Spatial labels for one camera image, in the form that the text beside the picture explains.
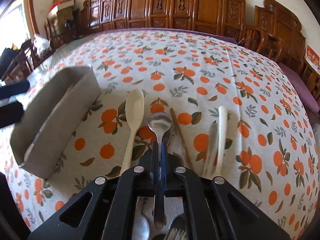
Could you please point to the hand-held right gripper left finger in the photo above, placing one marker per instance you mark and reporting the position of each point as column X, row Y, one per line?
column 147, row 177

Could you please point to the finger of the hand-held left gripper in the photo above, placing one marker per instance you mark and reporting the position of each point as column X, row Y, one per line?
column 11, row 112
column 15, row 88

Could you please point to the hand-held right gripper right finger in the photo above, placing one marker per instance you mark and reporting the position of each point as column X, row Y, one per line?
column 164, row 165

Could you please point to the wooden chopstick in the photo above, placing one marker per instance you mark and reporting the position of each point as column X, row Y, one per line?
column 178, row 132

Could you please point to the grey metal tray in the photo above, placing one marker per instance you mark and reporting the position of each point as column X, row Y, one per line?
column 62, row 130

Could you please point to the metal fork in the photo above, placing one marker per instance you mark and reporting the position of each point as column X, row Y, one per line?
column 176, row 230

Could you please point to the cream plastic spoon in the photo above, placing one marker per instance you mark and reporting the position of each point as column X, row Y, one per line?
column 135, row 105

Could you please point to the black cloth pile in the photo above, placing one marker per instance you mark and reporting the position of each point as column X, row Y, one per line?
column 8, row 56

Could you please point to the wooden chair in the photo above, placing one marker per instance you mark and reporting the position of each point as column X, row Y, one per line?
column 25, row 55

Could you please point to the clear plastic bag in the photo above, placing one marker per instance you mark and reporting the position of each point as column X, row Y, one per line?
column 42, row 46

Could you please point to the white box with red flowers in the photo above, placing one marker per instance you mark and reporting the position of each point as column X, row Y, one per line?
column 62, row 7

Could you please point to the orange print tablecloth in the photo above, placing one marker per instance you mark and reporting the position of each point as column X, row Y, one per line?
column 200, row 67

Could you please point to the purple sofa cushion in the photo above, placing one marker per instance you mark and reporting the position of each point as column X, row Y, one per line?
column 232, row 40

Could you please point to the purple armchair cushion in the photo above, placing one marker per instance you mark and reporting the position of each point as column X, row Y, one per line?
column 300, row 87

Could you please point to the carved wooden sofa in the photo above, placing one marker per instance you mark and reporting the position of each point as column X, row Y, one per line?
column 207, row 5

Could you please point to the carved wooden armchair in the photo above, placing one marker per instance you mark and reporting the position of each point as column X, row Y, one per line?
column 282, row 25

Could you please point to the red card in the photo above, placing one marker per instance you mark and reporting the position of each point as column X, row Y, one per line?
column 313, row 55

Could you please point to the wooden door frame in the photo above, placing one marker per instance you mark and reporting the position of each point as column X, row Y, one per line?
column 32, row 12

